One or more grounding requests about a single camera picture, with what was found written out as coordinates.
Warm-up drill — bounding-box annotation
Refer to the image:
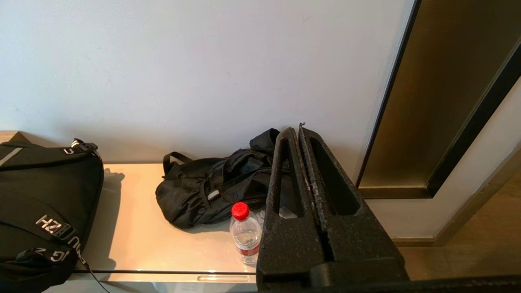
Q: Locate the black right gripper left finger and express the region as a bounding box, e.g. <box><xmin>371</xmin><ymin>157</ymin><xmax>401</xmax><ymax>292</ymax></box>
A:
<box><xmin>256</xmin><ymin>127</ymin><xmax>332</xmax><ymax>290</ymax></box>

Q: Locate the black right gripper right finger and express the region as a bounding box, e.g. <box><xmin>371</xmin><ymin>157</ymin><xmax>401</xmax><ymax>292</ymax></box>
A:
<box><xmin>300</xmin><ymin>124</ymin><xmax>409</xmax><ymax>290</ymax></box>

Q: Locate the red-capped clear water bottle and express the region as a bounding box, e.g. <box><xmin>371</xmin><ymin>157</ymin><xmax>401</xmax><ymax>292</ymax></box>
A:
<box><xmin>229</xmin><ymin>202</ymin><xmax>263</xmax><ymax>267</ymax></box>

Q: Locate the crumpled black nylon bag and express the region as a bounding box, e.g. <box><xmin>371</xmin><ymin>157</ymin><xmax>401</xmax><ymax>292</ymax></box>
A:
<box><xmin>155</xmin><ymin>128</ymin><xmax>282</xmax><ymax>230</ymax></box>

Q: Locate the wooden skirting board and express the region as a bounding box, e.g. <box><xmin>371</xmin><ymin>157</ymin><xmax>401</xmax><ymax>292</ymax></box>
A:
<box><xmin>392</xmin><ymin>143</ymin><xmax>521</xmax><ymax>247</ymax></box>

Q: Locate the black backpack with grey stripes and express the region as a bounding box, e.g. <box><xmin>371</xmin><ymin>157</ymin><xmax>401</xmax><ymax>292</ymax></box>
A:
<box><xmin>0</xmin><ymin>138</ymin><xmax>111</xmax><ymax>293</ymax></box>

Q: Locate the wooden desk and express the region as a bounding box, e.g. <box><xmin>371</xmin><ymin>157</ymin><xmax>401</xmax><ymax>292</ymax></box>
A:
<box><xmin>0</xmin><ymin>131</ymin><xmax>31</xmax><ymax>144</ymax></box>

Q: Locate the dark bronze door frame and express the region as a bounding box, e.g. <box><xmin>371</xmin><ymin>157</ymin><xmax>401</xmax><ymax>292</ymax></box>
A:
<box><xmin>356</xmin><ymin>0</ymin><xmax>521</xmax><ymax>200</ymax></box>

